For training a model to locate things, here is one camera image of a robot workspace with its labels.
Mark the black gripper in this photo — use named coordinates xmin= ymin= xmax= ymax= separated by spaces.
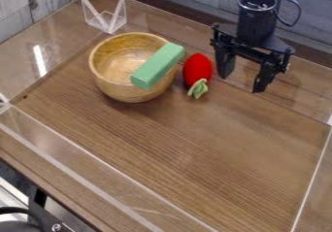
xmin=210 ymin=0 xmax=294 ymax=93

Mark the green rectangular block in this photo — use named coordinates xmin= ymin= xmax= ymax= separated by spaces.
xmin=129 ymin=43 xmax=185 ymax=90

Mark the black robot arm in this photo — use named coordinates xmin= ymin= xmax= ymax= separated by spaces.
xmin=210 ymin=0 xmax=300 ymax=93

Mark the brown wooden bowl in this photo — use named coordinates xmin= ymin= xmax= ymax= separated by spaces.
xmin=88 ymin=32 xmax=176 ymax=103

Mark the red toy strawberry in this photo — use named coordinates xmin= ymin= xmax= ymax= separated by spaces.
xmin=182 ymin=53 xmax=213 ymax=99

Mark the clear acrylic stand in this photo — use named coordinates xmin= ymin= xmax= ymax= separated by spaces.
xmin=80 ymin=0 xmax=126 ymax=34

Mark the black metal clamp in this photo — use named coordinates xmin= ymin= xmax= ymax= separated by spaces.
xmin=28 ymin=189 xmax=74 ymax=232

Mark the clear acrylic tray wall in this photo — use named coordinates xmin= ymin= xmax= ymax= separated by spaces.
xmin=0 ymin=93 xmax=216 ymax=232

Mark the black cable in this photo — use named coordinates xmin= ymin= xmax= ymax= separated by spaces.
xmin=0 ymin=204 xmax=40 ymax=224

